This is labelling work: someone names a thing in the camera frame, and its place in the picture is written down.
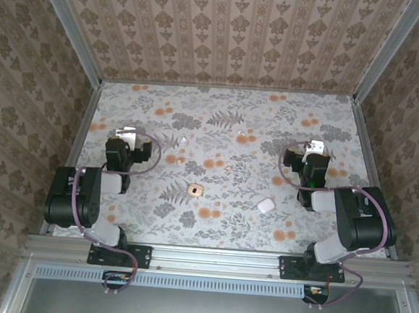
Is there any white earbud charging case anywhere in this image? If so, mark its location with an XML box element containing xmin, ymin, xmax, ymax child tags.
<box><xmin>256</xmin><ymin>198</ymin><xmax>277</xmax><ymax>216</ymax></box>

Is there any beige earbud charging case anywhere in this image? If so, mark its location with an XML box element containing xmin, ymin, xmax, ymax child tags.
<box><xmin>187</xmin><ymin>183</ymin><xmax>203</xmax><ymax>200</ymax></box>

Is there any grey metal sheet panel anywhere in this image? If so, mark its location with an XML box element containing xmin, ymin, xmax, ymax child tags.
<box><xmin>1</xmin><ymin>256</ymin><xmax>419</xmax><ymax>313</ymax></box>

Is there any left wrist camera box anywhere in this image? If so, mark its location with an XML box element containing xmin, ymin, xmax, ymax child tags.
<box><xmin>114</xmin><ymin>126</ymin><xmax>137</xmax><ymax>148</ymax></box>

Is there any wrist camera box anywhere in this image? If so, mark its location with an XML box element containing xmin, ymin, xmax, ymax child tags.
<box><xmin>114</xmin><ymin>126</ymin><xmax>137</xmax><ymax>148</ymax></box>
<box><xmin>302</xmin><ymin>139</ymin><xmax>325</xmax><ymax>163</ymax></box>

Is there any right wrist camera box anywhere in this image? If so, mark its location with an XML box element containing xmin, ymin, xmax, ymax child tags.
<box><xmin>302</xmin><ymin>139</ymin><xmax>325</xmax><ymax>163</ymax></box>

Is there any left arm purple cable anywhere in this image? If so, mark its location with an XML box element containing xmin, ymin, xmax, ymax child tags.
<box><xmin>63</xmin><ymin>124</ymin><xmax>164</xmax><ymax>299</ymax></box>

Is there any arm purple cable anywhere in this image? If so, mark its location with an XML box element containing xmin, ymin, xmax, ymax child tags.
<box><xmin>267</xmin><ymin>139</ymin><xmax>396</xmax><ymax>313</ymax></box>
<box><xmin>63</xmin><ymin>124</ymin><xmax>164</xmax><ymax>299</ymax></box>

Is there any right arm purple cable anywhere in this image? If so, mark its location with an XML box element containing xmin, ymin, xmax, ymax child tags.
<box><xmin>267</xmin><ymin>139</ymin><xmax>396</xmax><ymax>313</ymax></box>

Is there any aluminium table side rail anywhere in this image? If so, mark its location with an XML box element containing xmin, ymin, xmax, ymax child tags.
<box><xmin>39</xmin><ymin>78</ymin><xmax>103</xmax><ymax>239</ymax></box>
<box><xmin>339</xmin><ymin>98</ymin><xmax>412</xmax><ymax>262</ymax></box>

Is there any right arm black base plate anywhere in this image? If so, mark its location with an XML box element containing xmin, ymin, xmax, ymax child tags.
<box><xmin>278</xmin><ymin>255</ymin><xmax>347</xmax><ymax>285</ymax></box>

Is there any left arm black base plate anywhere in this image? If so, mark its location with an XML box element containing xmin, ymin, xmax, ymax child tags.
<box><xmin>87</xmin><ymin>240</ymin><xmax>153</xmax><ymax>270</ymax></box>

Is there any aluminium frame post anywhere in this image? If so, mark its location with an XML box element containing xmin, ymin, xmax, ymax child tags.
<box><xmin>351</xmin><ymin>0</ymin><xmax>419</xmax><ymax>107</ymax></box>
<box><xmin>26</xmin><ymin>0</ymin><xmax>110</xmax><ymax>87</ymax></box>

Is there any aluminium mounting rail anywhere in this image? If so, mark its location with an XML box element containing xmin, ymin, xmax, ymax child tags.
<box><xmin>23</xmin><ymin>232</ymin><xmax>415</xmax><ymax>289</ymax></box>

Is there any grey slotted cable duct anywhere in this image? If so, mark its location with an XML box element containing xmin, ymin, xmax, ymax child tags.
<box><xmin>35</xmin><ymin>262</ymin><xmax>311</xmax><ymax>300</ymax></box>

